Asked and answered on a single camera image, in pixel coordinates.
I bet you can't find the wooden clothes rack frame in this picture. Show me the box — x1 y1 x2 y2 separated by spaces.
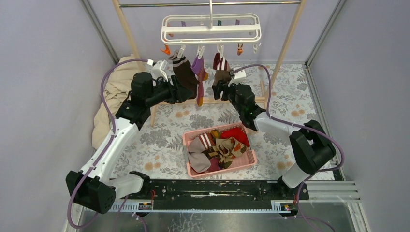
111 0 308 126

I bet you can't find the orange clothes peg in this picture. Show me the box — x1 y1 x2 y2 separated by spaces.
237 43 243 56
160 44 171 55

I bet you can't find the magenta yellow sock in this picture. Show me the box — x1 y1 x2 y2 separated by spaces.
191 56 208 107
207 158 221 172

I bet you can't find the dark brown sock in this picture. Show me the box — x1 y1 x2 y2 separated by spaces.
168 51 199 99

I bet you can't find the white clothes peg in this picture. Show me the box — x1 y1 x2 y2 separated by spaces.
253 43 261 54

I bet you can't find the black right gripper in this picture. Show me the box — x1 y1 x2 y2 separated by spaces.
212 78 244 115

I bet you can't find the pink plastic basket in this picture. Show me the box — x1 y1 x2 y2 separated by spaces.
182 123 257 178

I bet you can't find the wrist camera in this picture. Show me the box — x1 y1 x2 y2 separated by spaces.
228 68 247 86
147 59 169 82

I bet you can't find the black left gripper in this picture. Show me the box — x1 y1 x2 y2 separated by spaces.
145 75 194 108

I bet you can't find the beige cloth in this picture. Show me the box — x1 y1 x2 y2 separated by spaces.
91 61 146 150

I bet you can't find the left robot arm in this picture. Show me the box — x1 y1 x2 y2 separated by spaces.
66 72 193 214

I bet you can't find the cream patterned sock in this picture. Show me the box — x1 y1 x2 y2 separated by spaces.
213 137 248 160

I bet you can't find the white sock hanger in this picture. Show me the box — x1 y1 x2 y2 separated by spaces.
160 5 262 45

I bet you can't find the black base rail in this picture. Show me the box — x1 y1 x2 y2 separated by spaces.
111 179 309 214

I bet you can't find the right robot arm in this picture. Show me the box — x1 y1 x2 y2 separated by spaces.
212 81 337 199

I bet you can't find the red bear sock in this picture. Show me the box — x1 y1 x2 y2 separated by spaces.
220 127 249 146

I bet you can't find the green striped sock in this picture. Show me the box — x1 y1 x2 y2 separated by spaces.
210 130 221 140

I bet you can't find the argyle brown sock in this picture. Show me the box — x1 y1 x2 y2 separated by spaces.
203 145 235 169

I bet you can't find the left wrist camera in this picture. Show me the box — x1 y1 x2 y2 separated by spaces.
147 59 169 82

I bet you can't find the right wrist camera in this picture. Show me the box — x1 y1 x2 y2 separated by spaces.
228 68 247 86

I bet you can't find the metal hanging rod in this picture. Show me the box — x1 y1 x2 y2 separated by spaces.
118 0 302 8

